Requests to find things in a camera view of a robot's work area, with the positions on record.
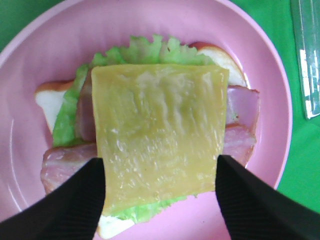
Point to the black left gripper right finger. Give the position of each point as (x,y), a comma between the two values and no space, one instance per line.
(252,210)

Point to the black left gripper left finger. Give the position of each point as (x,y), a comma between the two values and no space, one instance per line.
(71,212)

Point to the bacon strip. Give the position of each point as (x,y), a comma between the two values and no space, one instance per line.
(60,163)
(242,107)

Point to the white bread slice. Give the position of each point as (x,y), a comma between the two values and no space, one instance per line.
(50,97)

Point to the yellow cheese slice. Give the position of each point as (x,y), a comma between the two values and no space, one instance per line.
(159,130)

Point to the green lettuce leaf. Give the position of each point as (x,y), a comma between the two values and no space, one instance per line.
(139,52)

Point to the pink plate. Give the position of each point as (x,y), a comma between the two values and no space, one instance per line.
(68,35)

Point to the clear plastic bread tray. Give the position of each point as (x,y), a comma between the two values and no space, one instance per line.
(306,26)

